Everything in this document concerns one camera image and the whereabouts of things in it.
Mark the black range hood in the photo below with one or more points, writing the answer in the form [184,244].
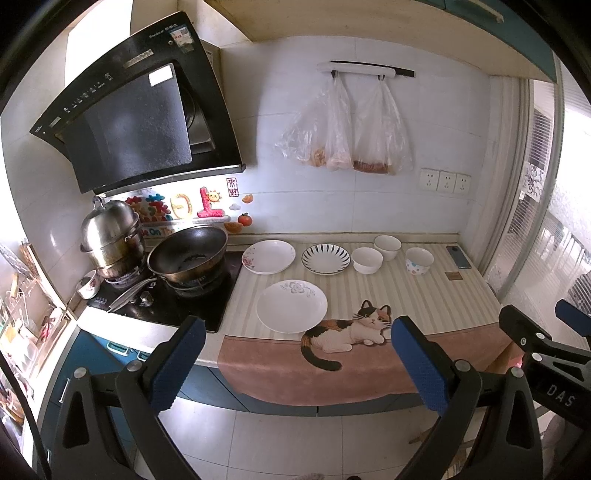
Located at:
[147,112]

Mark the white plate grey flower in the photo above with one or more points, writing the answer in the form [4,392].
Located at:
[291,306]

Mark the dark smartphone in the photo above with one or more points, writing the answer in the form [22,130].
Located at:
[460,259]

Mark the white plate blue leaf pattern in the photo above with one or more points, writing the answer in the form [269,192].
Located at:
[325,259]

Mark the small white cup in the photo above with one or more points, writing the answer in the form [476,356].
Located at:
[89,285]

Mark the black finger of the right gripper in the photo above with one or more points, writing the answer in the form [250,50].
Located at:
[542,355]

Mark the cluttered side shelf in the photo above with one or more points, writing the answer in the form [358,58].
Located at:
[33,319]

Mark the plain white bowl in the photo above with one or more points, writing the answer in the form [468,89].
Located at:
[367,260]

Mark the white bowl dark rim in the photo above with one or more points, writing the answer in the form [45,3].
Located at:
[388,245]

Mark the black wok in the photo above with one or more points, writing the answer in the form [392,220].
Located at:
[188,261]

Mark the colourful wall stickers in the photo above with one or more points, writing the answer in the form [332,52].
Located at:
[167,209]

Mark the right clear plastic bag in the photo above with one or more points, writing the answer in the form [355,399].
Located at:
[382,144]

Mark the white bowl blue dots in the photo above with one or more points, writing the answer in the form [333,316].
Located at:
[419,261]

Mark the left clear plastic bag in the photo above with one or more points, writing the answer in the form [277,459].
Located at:
[321,135]

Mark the white wall socket strip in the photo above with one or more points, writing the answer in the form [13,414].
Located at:
[445,182]

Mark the white plate pink flowers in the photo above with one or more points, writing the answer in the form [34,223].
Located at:
[268,257]

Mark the small brown coaster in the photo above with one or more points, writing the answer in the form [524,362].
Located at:
[454,276]

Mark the striped cat table mat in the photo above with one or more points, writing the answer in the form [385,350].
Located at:
[348,356]

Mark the clear plastic bag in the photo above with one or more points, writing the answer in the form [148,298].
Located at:
[321,135]
[382,144]

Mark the blue upper cabinet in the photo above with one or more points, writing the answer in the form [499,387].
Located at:
[489,36]

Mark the stainless steel steamer pot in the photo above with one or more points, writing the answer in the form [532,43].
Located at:
[111,237]

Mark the white wall hook rail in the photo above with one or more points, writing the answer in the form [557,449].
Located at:
[365,68]

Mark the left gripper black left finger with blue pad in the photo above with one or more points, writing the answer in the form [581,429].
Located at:
[86,444]

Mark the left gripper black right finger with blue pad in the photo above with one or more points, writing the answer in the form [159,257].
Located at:
[508,444]

